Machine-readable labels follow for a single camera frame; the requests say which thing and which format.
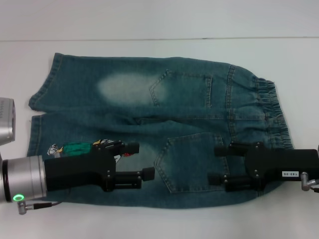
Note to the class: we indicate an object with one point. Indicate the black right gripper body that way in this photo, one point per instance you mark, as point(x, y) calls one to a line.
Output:
point(279, 164)

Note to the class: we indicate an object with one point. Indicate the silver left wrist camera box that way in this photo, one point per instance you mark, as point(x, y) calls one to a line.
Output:
point(7, 119)

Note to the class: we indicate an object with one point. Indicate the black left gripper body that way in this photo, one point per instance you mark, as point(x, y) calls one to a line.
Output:
point(74, 169)

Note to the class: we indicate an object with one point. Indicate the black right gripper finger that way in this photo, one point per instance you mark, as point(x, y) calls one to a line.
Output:
point(224, 181)
point(229, 150)

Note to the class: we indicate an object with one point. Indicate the blue denim shorts with print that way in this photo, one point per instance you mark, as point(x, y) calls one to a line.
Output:
point(187, 112)

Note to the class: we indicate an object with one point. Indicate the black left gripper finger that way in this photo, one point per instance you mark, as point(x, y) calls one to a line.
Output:
point(129, 148)
point(129, 180)

